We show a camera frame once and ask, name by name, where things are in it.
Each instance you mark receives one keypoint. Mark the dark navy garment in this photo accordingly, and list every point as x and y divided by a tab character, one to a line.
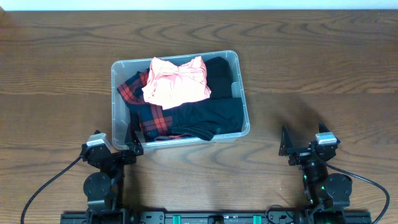
208	118

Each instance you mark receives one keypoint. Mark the black garment with tag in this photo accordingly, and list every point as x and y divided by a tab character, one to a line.
219	78

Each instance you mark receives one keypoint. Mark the clear plastic storage container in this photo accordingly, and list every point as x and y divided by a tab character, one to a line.
121	70

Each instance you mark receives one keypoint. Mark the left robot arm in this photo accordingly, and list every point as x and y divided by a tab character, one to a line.
104	188

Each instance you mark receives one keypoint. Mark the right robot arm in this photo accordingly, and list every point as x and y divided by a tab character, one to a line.
328	193

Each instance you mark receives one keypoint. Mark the pink garment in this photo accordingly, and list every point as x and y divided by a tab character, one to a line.
169	85

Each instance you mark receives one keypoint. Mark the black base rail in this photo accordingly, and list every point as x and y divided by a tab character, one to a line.
276	216

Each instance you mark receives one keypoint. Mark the red navy plaid shirt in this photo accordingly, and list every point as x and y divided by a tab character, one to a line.
151	120

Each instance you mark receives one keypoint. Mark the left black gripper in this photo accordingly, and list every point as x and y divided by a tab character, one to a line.
134	151

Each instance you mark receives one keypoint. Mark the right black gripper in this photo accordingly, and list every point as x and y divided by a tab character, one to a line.
287	149

